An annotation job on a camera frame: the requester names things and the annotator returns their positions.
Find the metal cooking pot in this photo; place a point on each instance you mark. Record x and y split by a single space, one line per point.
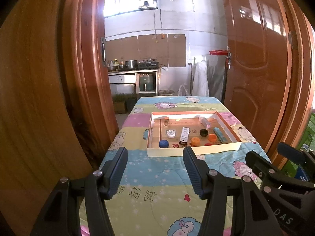
131 64

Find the light blue slim box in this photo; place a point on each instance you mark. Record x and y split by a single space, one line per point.
220 134

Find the wooden door frame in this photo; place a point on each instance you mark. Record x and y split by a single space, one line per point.
301 78

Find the green air fryer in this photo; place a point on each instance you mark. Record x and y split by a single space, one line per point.
146 82

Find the round basin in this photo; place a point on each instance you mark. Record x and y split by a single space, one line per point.
166 93

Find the metal rod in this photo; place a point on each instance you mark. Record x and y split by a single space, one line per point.
191 78

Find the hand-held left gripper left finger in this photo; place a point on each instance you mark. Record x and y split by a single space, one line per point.
118 170

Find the cardboard wall sheet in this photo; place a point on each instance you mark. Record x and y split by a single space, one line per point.
129 48
150 48
176 50
113 50

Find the cartoon sheep printed blanket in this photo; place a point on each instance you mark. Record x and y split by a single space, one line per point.
152 177

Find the green box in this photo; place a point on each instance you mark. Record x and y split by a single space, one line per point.
311 132

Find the red paper strip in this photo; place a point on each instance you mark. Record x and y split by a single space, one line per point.
217 52

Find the dark planter box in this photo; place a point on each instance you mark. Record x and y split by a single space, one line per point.
131 104

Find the orange bottle cap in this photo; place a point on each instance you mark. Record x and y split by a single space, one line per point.
212 137
195 141

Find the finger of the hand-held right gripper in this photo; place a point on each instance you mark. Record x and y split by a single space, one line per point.
290 151
260 163

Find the white round cap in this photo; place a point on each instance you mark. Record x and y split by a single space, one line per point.
171 134

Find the blue bottle cap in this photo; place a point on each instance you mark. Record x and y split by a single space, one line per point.
164 143

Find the clear glitter-filled box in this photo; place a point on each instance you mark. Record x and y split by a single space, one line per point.
206 123

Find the kitchen counter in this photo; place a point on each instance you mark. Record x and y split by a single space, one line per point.
123 79

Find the metal bowl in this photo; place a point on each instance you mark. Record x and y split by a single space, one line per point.
112 68

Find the metal latch plate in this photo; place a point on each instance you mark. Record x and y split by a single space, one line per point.
103 51

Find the wooden planter box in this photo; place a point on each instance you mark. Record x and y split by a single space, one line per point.
119 105

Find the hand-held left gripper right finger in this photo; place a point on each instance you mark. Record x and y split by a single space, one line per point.
193 170

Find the black gas stove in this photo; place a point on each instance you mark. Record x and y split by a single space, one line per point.
147 65

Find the white plastic wrapped panel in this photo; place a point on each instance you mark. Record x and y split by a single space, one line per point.
200 78

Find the grey wrapped panel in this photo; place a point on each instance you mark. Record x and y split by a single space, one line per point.
216 78

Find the metal door hinge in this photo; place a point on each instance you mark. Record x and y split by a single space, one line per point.
291 40

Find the wooden wall panel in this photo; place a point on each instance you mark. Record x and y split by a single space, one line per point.
32 115

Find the white plastic bag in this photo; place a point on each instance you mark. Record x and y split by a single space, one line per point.
184 91

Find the orange-rimmed cardboard tray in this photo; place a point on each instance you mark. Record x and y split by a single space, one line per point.
167 152

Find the black bottle cap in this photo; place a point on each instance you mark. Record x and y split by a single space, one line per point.
203 132

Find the gold rectangular box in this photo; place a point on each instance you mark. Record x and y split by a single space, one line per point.
166 121

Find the white printed box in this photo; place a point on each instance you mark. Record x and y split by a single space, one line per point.
184 135

